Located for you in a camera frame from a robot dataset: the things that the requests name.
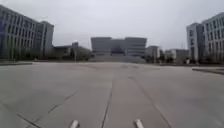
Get wide grey stairs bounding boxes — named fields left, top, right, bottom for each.
left=89, top=54, right=148, bottom=64

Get grey twin-block building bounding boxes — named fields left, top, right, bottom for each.
left=90, top=36, right=148, bottom=57

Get grey paved plaza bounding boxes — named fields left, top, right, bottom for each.
left=0, top=61, right=224, bottom=128

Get low dark building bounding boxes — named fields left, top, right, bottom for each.
left=53, top=41, right=92, bottom=61

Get small pale buildings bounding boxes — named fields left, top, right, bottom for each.
left=145, top=45, right=190, bottom=64

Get robot's own part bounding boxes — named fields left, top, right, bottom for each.
left=133, top=118, right=145, bottom=128
left=69, top=119, right=80, bottom=128

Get large grey glazed building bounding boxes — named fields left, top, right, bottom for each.
left=0, top=3, right=55, bottom=61

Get raised kerb strip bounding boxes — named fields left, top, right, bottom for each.
left=0, top=61, right=33, bottom=67
left=191, top=67, right=224, bottom=76

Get long pale office building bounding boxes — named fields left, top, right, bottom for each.
left=186, top=12, right=224, bottom=64

